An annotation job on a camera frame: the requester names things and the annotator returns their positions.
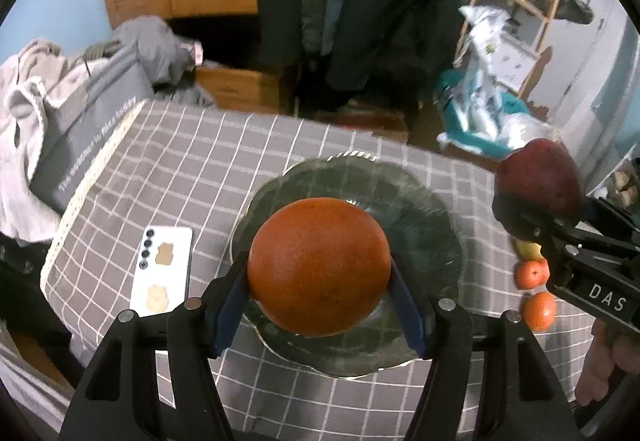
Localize white printed storage box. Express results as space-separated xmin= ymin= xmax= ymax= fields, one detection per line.
xmin=492 ymin=34 xmax=541 ymax=92

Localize scalloped glass plate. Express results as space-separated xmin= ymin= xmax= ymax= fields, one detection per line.
xmin=229 ymin=154 xmax=465 ymax=379

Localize person's right hand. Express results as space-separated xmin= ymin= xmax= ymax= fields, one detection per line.
xmin=575 ymin=335 xmax=640 ymax=407

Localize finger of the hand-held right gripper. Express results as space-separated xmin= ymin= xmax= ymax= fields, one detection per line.
xmin=491 ymin=191 xmax=581 ymax=267
xmin=580 ymin=195 xmax=640 ymax=247

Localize beige garment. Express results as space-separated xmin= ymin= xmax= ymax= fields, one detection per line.
xmin=0 ymin=38 xmax=101 ymax=242

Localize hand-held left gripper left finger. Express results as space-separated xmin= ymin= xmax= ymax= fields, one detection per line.
xmin=60 ymin=251 xmax=251 ymax=441

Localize clear plastic bag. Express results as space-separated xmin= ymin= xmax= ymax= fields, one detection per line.
xmin=495 ymin=111 xmax=556 ymax=152

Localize small tangerine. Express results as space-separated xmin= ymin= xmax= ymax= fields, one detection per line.
xmin=522 ymin=291 xmax=557 ymax=333
xmin=515 ymin=259 xmax=550 ymax=291

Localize grey checked tablecloth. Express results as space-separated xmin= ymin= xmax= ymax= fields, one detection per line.
xmin=40 ymin=98 xmax=616 ymax=441

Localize grey garment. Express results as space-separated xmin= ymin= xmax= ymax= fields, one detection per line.
xmin=112 ymin=16 xmax=216 ymax=107

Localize yellow pear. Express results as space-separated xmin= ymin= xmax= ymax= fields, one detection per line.
xmin=514 ymin=238 xmax=543 ymax=262

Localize white smartphone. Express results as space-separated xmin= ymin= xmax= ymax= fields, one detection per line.
xmin=129 ymin=224 xmax=194 ymax=319

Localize large black hanging coat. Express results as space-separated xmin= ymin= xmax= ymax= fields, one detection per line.
xmin=325 ymin=0 xmax=463 ymax=94

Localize orange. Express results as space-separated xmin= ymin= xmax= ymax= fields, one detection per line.
xmin=247 ymin=198 xmax=392 ymax=337

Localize wooden drawer unit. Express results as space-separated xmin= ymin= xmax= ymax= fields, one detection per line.
xmin=195 ymin=66 xmax=296 ymax=114

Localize red apple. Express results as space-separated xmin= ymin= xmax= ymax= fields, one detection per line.
xmin=495 ymin=138 xmax=584 ymax=222

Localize dark cloth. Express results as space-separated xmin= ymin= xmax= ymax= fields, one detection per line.
xmin=530 ymin=0 xmax=596 ymax=24

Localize white plastic bags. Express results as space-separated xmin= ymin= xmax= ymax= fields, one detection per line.
xmin=457 ymin=5 xmax=511 ymax=137

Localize grey storage box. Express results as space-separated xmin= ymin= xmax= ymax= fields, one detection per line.
xmin=30 ymin=44 xmax=156 ymax=214

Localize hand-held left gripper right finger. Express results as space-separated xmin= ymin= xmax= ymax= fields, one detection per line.
xmin=389 ymin=253 xmax=586 ymax=441

